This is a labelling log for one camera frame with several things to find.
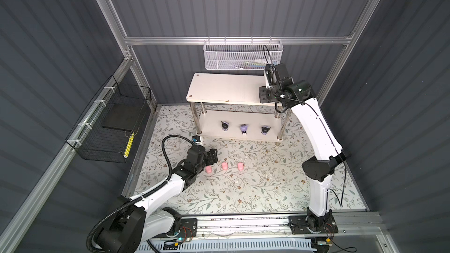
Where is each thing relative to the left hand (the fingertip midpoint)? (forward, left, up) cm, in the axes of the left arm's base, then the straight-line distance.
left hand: (211, 151), depth 86 cm
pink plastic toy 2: (-4, -7, -9) cm, 12 cm away
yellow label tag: (-8, +31, +16) cm, 36 cm away
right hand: (+12, -26, +26) cm, 38 cm away
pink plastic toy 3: (-4, -15, -9) cm, 18 cm away
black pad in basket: (+8, +37, +19) cm, 42 cm away
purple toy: (+15, -18, -2) cm, 24 cm away
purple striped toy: (+12, -30, -1) cm, 32 cm away
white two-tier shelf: (+41, -11, -9) cm, 43 cm away
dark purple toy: (+15, -8, +1) cm, 17 cm away
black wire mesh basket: (+1, +42, +18) cm, 46 cm away
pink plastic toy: (-6, +2, -8) cm, 10 cm away
